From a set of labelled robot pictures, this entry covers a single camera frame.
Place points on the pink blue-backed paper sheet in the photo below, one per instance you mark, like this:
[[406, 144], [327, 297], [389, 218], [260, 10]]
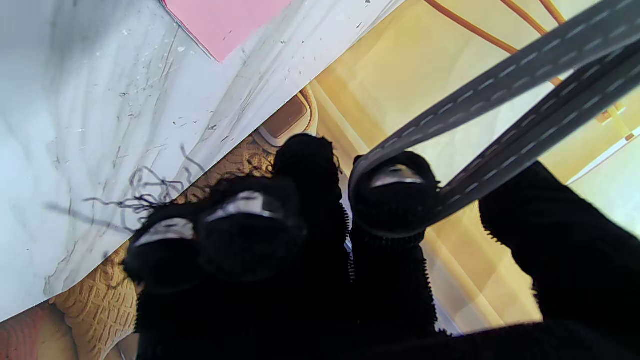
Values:
[[225, 20]]

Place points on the plain orange cushion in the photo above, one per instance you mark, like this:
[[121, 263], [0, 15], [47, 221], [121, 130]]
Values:
[[20, 340]]

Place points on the grey fabric storage pouch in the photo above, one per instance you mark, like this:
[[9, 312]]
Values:
[[525, 65]]

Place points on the beige knit cushion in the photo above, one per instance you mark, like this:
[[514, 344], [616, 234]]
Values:
[[95, 310]]

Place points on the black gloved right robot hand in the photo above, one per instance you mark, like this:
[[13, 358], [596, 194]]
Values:
[[280, 300]]

